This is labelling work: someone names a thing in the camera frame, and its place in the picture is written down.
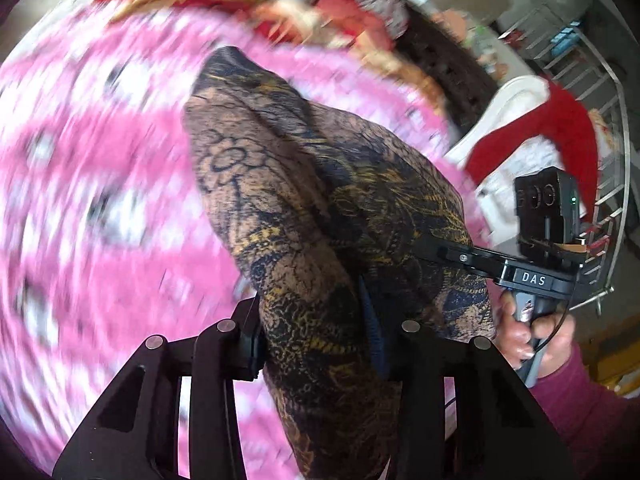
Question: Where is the red and gold blanket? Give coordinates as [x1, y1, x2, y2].
[96, 0, 446, 114]

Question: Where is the red cloth on chair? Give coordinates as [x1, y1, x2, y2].
[464, 80, 598, 221]

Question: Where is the white plastic chair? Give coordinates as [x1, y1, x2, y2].
[446, 75, 599, 246]

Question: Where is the metal rack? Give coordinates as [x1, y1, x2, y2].
[497, 1, 633, 316]

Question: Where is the pink penguin fleece blanket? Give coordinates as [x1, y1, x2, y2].
[1, 3, 489, 471]

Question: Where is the person's right hand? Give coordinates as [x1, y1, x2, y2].
[494, 288, 577, 378]

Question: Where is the magenta sleeve right forearm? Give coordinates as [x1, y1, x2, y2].
[532, 344, 639, 479]

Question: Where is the dark batik patterned garment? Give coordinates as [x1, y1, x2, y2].
[183, 47, 495, 479]

